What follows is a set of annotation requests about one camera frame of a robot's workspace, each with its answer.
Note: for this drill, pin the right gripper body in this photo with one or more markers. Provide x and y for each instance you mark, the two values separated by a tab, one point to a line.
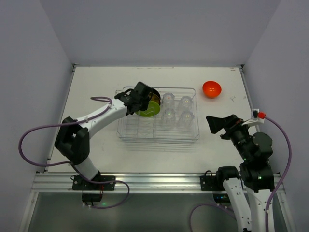
230	125

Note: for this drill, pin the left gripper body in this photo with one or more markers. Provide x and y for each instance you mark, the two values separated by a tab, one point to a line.
147	97

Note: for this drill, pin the yellow patterned plate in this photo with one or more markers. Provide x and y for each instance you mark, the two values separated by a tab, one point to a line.
155	96

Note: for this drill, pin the lime green plate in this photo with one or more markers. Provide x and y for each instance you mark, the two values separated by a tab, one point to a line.
152	110

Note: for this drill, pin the orange bowl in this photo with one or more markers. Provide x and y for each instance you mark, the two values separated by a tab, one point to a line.
211	89

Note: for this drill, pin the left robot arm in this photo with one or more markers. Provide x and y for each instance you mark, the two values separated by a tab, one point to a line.
73	138

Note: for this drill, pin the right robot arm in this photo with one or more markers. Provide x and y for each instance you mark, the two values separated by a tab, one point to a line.
250	187

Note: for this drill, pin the clear glass front right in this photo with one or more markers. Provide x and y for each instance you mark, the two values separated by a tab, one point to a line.
186	119

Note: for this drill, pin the clear glass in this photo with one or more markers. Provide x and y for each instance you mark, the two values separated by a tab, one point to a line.
186	119
185	103
168	100
168	119

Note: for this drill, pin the clear glass back left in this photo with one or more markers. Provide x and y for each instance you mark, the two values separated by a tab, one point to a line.
168	100

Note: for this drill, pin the clear glass back right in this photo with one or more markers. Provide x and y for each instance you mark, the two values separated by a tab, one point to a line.
185	103

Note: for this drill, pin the clear glass front left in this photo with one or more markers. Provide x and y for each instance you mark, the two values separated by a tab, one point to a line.
168	119

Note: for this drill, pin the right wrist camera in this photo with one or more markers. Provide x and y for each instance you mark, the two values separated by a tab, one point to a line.
257	117

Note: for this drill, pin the white wire dish rack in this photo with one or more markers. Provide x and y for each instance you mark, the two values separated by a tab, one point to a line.
134	128

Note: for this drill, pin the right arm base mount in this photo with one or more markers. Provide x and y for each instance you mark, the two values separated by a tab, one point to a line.
208	182

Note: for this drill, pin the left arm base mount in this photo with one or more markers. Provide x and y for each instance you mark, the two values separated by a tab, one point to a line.
82	185

